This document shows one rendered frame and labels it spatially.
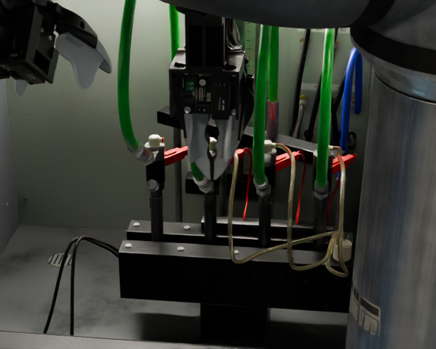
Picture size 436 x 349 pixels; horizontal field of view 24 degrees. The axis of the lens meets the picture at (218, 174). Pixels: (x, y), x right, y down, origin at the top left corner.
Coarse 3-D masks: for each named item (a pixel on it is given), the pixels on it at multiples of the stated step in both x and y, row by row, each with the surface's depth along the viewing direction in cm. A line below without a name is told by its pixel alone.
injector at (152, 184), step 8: (160, 152) 143; (160, 160) 144; (152, 168) 144; (160, 168) 144; (152, 176) 145; (160, 176) 145; (152, 184) 143; (160, 184) 146; (152, 192) 146; (160, 192) 146; (152, 200) 147; (160, 200) 147; (152, 208) 148; (160, 208) 148; (152, 216) 148; (160, 216) 148; (152, 224) 149; (160, 224) 149; (152, 232) 149; (160, 232) 149; (152, 240) 150; (160, 240) 150
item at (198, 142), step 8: (192, 120) 106; (200, 120) 108; (208, 120) 109; (192, 128) 107; (200, 128) 109; (192, 136) 107; (200, 136) 109; (208, 136) 111; (192, 144) 107; (200, 144) 110; (208, 144) 110; (192, 152) 107; (200, 152) 110; (208, 152) 111; (192, 160) 107; (200, 160) 111; (208, 160) 110; (200, 168) 111; (208, 168) 111; (208, 176) 111
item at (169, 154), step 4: (176, 148) 148; (180, 148) 149; (184, 148) 149; (168, 152) 146; (172, 152) 146; (176, 152) 147; (180, 152) 147; (184, 152) 148; (168, 156) 146; (172, 156) 146; (176, 156) 147; (180, 156) 147; (184, 156) 148; (168, 160) 146; (172, 160) 146; (176, 160) 147; (168, 164) 146
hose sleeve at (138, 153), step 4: (140, 144) 130; (128, 148) 130; (140, 148) 130; (144, 148) 133; (132, 152) 130; (136, 152) 130; (140, 152) 132; (144, 152) 133; (148, 152) 135; (136, 156) 134; (140, 156) 133; (144, 156) 134; (148, 156) 136; (140, 160) 136; (144, 160) 136; (148, 160) 137
